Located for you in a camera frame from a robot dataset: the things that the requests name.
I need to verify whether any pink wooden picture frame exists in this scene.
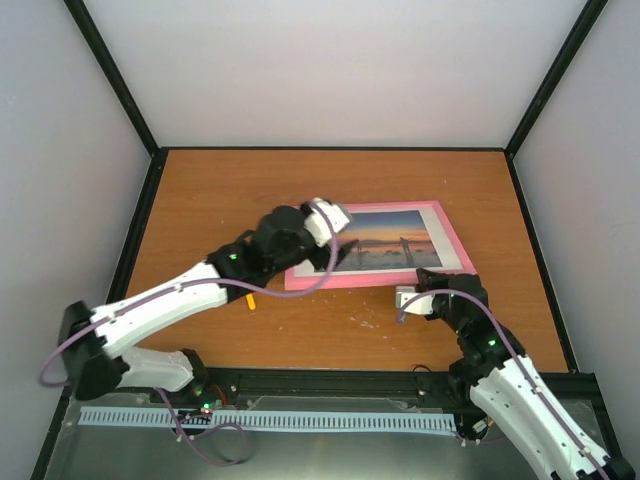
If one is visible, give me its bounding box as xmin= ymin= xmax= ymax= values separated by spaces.
xmin=283 ymin=200 xmax=477 ymax=292

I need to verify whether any yellow handled screwdriver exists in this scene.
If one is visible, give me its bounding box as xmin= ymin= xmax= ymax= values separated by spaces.
xmin=246 ymin=295 xmax=257 ymax=311

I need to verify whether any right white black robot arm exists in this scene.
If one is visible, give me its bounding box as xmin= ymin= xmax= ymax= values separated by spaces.
xmin=396 ymin=268 xmax=636 ymax=479

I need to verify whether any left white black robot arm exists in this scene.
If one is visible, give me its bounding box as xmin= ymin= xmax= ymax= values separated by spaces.
xmin=58 ymin=198 xmax=355 ymax=403

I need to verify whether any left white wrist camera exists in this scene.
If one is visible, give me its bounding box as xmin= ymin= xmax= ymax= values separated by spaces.
xmin=300 ymin=197 xmax=352 ymax=247

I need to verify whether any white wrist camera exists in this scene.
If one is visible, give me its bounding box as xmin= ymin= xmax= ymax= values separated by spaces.
xmin=395 ymin=286 xmax=434 ymax=316
xmin=300 ymin=197 xmax=352 ymax=247

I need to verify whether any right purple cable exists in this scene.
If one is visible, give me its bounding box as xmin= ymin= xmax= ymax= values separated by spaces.
xmin=396 ymin=288 xmax=614 ymax=480

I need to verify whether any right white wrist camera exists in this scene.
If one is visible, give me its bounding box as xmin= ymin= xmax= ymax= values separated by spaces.
xmin=395 ymin=286 xmax=434 ymax=316

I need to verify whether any sunset photo in frame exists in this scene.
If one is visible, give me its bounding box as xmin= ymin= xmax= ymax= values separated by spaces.
xmin=335 ymin=210 xmax=442 ymax=272

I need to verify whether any black aluminium cage frame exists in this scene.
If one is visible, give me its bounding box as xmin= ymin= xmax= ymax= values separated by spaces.
xmin=29 ymin=0 xmax=640 ymax=480

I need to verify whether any light blue cable duct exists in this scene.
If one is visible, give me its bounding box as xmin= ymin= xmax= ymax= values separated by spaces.
xmin=77 ymin=406 xmax=456 ymax=436

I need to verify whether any metal base plate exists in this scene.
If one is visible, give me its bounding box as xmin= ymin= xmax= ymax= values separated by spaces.
xmin=44 ymin=392 xmax=619 ymax=480

